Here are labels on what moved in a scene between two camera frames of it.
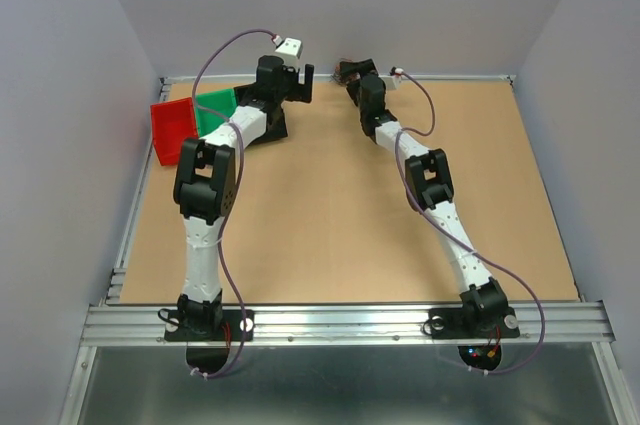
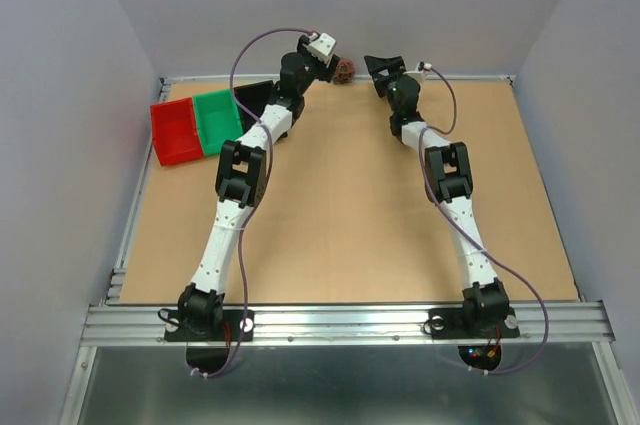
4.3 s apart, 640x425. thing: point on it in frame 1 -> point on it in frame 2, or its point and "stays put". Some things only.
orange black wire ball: x=344 y=78 stays put
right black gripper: x=363 y=67 -> x=393 y=65
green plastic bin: x=214 y=108 stays put
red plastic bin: x=172 y=122 stays put
